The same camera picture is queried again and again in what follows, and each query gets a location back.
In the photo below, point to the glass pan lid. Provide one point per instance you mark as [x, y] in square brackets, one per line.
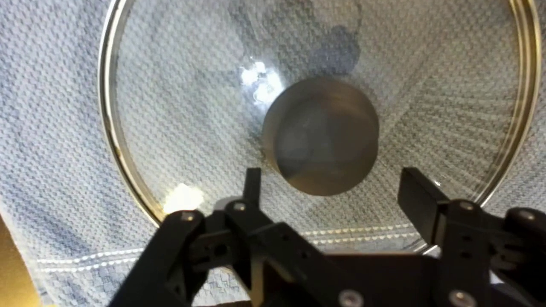
[324, 136]

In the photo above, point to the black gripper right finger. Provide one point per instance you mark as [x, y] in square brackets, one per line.
[471, 244]

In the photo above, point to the blue tea towel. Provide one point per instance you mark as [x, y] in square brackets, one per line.
[51, 142]

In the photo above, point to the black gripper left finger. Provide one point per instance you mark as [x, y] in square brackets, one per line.
[171, 256]

